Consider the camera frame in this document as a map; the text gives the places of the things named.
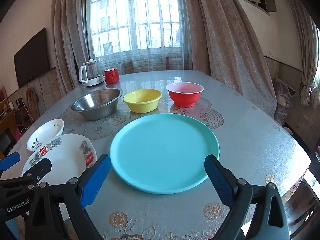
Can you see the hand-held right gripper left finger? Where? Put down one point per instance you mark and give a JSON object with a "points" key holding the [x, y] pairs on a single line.
{"points": [[96, 177]]}

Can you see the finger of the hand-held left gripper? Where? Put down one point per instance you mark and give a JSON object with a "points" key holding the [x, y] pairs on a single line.
{"points": [[37, 170], [10, 161]]}

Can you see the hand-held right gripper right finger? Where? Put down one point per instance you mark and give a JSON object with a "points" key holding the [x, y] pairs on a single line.
{"points": [[220, 180]]}

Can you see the white plate with red print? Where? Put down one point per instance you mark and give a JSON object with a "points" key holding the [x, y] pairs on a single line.
{"points": [[65, 152]]}

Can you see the teal plastic plate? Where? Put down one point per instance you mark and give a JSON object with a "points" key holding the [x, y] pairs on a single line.
{"points": [[162, 152]]}

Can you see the stainless steel bowl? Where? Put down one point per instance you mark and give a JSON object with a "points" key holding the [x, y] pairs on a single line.
{"points": [[97, 110]]}

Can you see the yellow plastic bowl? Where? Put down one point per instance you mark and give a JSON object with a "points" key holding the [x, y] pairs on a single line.
{"points": [[142, 105]]}

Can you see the red plastic bowl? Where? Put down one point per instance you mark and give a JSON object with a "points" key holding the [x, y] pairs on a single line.
{"points": [[185, 100]]}

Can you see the wooden cabinet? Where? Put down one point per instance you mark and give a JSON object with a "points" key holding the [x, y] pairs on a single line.
{"points": [[7, 127]]}

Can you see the small white floral dish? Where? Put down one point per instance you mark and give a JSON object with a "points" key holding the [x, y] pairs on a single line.
{"points": [[45, 133]]}

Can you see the wooden shelf with ornaments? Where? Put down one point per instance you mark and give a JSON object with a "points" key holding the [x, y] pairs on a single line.
{"points": [[3, 100]]}

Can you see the dark wooden chair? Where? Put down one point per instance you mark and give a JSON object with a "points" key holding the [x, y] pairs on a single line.
{"points": [[302, 205]]}

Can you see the white electric glass kettle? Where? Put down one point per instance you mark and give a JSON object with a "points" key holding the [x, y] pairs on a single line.
{"points": [[95, 81]]}

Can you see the red mug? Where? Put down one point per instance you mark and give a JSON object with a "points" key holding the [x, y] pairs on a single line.
{"points": [[111, 77]]}

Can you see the grey patterned bag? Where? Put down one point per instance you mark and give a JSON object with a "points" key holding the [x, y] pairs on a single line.
{"points": [[283, 100]]}

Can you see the white sheer curtain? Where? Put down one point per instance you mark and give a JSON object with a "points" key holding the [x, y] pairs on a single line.
{"points": [[140, 60]]}

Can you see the beige patterned curtain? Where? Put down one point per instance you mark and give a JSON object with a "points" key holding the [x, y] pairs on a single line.
{"points": [[220, 42], [67, 42]]}

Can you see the beige tied curtain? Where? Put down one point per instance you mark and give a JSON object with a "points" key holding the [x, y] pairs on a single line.
{"points": [[308, 62]]}

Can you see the barred window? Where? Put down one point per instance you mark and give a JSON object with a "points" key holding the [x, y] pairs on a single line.
{"points": [[132, 17]]}

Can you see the black wall television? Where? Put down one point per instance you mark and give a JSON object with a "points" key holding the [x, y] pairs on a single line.
{"points": [[31, 57]]}

